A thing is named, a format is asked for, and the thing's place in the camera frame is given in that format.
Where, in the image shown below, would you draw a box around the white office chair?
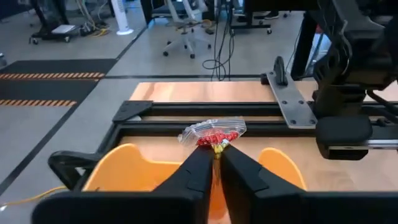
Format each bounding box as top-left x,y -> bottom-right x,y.
163,0 -> 213,60

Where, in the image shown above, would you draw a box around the black hanging cables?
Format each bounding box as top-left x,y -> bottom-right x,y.
201,0 -> 236,82

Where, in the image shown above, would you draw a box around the white tower fan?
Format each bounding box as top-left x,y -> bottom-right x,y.
111,0 -> 134,35

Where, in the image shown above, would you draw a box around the yellow plastic bin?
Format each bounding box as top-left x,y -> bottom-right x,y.
82,142 -> 308,224

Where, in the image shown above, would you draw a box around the floor cable bundle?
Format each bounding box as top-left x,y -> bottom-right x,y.
80,18 -> 111,38

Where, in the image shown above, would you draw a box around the yellow floor cable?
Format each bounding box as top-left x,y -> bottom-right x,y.
0,185 -> 68,210

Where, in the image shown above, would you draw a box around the red Ring Pop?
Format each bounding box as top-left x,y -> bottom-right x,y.
177,118 -> 248,155

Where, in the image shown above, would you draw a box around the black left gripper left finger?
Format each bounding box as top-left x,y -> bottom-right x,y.
30,146 -> 215,224

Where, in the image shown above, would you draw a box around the black wheeled desk base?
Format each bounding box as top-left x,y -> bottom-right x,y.
229,0 -> 274,35

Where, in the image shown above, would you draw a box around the grey metal mounting plate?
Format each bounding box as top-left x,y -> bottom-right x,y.
266,70 -> 318,130

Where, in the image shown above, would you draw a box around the black wheeled cart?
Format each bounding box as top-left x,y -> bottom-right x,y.
29,0 -> 81,45

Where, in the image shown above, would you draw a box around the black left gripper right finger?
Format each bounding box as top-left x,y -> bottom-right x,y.
220,144 -> 398,224

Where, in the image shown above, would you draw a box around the black striped floor mat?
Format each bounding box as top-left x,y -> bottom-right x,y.
0,58 -> 118,108

